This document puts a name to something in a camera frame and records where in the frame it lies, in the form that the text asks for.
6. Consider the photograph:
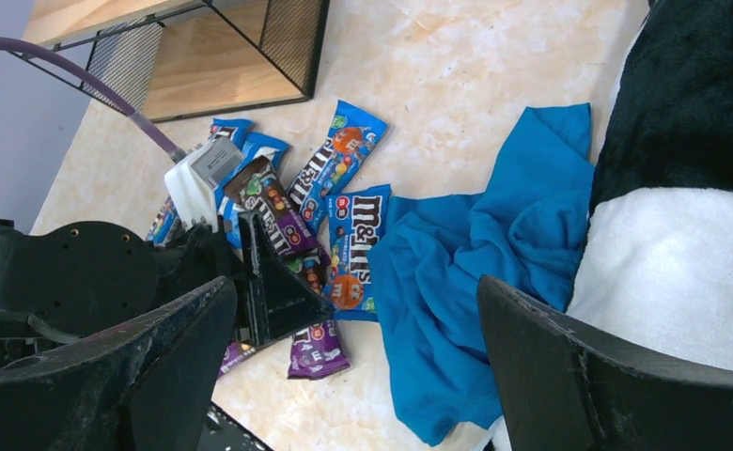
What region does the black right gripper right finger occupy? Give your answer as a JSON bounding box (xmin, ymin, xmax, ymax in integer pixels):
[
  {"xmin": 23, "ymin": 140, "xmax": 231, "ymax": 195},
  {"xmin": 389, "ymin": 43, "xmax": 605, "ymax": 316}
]
[{"xmin": 476, "ymin": 275, "xmax": 733, "ymax": 450}]

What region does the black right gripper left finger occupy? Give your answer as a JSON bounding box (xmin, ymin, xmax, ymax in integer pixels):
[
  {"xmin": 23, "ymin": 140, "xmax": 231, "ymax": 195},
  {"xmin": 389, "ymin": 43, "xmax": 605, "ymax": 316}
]
[{"xmin": 0, "ymin": 277, "xmax": 237, "ymax": 450}]

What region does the black white checkered pillow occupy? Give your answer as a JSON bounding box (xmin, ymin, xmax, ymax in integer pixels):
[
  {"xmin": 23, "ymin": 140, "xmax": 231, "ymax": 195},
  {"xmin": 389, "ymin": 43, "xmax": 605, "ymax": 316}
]
[{"xmin": 561, "ymin": 1, "xmax": 733, "ymax": 371}]

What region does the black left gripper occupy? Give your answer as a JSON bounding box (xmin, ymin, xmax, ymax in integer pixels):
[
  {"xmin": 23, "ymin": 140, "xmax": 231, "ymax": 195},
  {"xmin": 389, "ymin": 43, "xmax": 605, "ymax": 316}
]
[{"xmin": 0, "ymin": 220, "xmax": 242, "ymax": 368}]

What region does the blue candy bag left upper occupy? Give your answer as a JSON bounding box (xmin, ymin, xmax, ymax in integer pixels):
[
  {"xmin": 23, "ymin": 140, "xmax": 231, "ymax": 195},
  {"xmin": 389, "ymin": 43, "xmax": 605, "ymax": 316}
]
[{"xmin": 208, "ymin": 117, "xmax": 255, "ymax": 150}]

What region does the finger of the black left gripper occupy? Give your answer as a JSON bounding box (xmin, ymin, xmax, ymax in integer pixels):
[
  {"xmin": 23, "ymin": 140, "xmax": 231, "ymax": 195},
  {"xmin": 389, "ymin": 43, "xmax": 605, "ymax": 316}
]
[{"xmin": 237, "ymin": 211, "xmax": 313, "ymax": 348}]

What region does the blue candy bag near cloth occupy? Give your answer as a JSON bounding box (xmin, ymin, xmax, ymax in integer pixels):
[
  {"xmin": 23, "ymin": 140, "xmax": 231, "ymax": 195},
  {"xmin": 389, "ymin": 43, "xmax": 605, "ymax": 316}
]
[{"xmin": 323, "ymin": 184, "xmax": 392, "ymax": 321}]

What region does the blue candy bag back side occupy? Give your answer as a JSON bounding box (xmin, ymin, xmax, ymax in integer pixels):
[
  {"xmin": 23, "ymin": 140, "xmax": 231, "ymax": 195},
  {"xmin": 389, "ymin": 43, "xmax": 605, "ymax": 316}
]
[{"xmin": 214, "ymin": 132, "xmax": 290, "ymax": 249}]

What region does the wood and wire shelf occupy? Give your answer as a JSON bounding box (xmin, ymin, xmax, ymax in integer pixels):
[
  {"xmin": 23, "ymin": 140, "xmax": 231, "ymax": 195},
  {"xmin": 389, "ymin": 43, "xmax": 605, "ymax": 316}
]
[{"xmin": 23, "ymin": 0, "xmax": 329, "ymax": 123}]

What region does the purple candy bag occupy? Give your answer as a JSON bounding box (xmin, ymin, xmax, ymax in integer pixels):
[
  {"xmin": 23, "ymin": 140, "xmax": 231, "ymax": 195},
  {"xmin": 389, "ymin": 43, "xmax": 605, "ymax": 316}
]
[
  {"xmin": 226, "ymin": 162, "xmax": 319, "ymax": 257},
  {"xmin": 217, "ymin": 342, "xmax": 258, "ymax": 379},
  {"xmin": 284, "ymin": 245, "xmax": 352, "ymax": 381}
]

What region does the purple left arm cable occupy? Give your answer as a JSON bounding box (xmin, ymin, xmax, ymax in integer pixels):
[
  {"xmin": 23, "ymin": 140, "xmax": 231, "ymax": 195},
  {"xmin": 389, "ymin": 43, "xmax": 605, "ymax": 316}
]
[{"xmin": 0, "ymin": 35, "xmax": 188, "ymax": 164}]

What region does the purple candy bag bottom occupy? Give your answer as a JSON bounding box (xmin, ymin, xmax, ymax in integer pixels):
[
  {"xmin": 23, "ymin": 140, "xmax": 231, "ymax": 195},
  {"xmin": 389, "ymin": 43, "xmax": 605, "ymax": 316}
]
[{"xmin": 217, "ymin": 342, "xmax": 258, "ymax": 379}]

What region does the blue candy bag leftmost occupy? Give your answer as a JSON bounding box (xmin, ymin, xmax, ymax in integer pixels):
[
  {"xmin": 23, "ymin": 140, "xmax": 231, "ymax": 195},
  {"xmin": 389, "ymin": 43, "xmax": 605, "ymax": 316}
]
[{"xmin": 146, "ymin": 196, "xmax": 184, "ymax": 245}]

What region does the blue cloth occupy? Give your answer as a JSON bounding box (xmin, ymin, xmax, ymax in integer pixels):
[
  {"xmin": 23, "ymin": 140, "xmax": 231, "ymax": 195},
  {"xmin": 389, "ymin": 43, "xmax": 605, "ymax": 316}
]
[{"xmin": 367, "ymin": 103, "xmax": 594, "ymax": 446}]

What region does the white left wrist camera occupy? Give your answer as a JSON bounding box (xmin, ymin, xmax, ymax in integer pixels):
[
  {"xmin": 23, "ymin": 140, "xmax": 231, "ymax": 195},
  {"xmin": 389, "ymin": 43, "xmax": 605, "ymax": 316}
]
[{"xmin": 164, "ymin": 137, "xmax": 243, "ymax": 232}]

